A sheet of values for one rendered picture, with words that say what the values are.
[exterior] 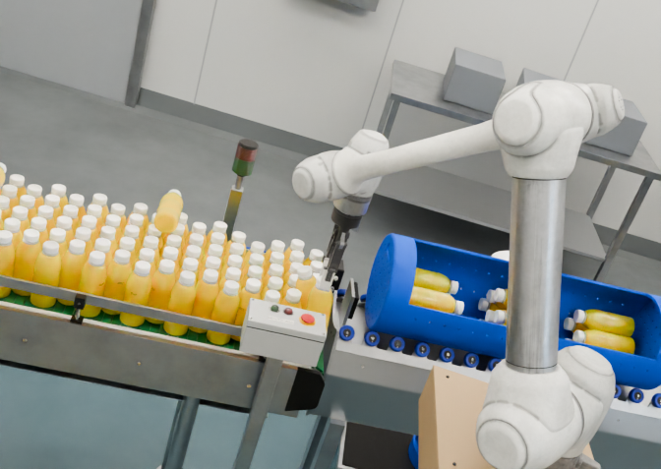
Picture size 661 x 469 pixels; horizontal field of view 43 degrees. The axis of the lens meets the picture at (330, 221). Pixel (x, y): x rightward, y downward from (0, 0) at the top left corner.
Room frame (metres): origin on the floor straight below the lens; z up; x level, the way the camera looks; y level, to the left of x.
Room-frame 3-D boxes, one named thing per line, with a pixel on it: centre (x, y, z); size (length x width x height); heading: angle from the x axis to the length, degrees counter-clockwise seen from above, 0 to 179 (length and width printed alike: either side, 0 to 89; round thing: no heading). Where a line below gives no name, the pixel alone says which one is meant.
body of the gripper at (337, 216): (1.92, -0.03, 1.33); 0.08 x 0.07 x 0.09; 9
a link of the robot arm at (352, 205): (1.92, -0.04, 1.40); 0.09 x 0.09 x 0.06
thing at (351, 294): (2.10, -0.13, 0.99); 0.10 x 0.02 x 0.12; 10
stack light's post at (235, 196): (2.39, 0.31, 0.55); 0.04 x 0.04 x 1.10; 10
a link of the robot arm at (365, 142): (1.90, -0.03, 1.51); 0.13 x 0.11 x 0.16; 148
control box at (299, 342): (1.78, 0.03, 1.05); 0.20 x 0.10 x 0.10; 100
